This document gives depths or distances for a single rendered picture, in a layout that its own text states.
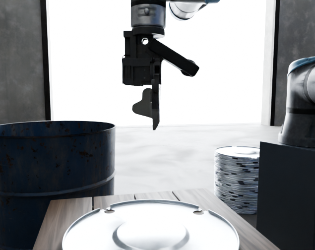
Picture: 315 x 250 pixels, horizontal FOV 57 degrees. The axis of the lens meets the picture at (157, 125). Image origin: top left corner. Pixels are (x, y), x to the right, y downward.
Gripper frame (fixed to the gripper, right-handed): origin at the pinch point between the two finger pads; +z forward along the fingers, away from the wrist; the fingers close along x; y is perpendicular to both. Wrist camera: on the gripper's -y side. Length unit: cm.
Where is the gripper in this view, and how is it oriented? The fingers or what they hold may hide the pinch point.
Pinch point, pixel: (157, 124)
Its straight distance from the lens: 63.2
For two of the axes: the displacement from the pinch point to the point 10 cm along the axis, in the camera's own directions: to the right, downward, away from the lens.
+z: -0.1, 9.9, 1.1
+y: -10.0, -0.1, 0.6
